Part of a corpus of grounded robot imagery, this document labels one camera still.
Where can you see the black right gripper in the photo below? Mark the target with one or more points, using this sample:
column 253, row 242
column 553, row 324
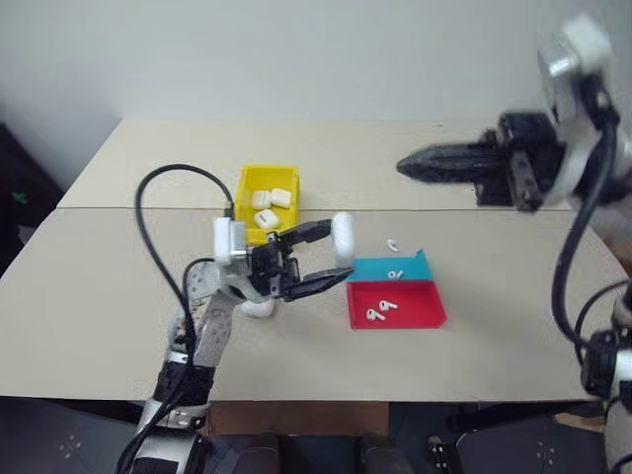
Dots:
column 528, row 163

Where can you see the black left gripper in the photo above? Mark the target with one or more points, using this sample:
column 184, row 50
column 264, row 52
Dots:
column 271, row 269

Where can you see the white earbud case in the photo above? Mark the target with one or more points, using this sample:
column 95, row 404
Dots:
column 261, row 309
column 343, row 237

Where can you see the white earbud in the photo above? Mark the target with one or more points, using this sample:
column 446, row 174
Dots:
column 387, row 305
column 393, row 245
column 374, row 316
column 395, row 274

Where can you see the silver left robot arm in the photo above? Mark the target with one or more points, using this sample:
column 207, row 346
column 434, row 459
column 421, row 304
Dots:
column 210, row 336

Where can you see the white earbud cases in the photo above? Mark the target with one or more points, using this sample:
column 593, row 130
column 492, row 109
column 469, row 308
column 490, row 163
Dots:
column 265, row 219

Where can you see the yellow plastic bin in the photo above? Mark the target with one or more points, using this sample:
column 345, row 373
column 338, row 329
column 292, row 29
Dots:
column 244, row 197

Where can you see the blue plastic tray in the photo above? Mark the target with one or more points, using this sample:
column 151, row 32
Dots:
column 419, row 269

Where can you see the red plastic tray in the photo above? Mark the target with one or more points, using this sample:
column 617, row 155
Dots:
column 424, row 301

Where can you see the dark rounded shape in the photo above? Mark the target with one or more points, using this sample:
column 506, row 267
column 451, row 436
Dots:
column 259, row 456
column 382, row 456

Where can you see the small black device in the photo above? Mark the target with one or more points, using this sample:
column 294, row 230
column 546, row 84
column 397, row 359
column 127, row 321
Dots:
column 441, row 454

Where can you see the black plate with white dots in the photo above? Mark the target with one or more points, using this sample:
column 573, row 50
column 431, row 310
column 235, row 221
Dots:
column 533, row 451
column 64, row 444

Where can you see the black bulky object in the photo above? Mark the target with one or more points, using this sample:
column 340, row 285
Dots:
column 24, row 222

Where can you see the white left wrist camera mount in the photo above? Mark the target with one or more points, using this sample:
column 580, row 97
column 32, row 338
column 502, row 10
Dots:
column 224, row 242

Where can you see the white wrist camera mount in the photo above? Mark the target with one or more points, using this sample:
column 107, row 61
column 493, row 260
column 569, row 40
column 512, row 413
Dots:
column 224, row 242
column 568, row 74

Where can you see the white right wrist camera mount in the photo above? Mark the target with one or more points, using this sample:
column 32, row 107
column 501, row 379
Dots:
column 568, row 74

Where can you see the light wooden frame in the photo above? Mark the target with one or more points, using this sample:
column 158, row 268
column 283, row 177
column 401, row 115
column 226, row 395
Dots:
column 577, row 418

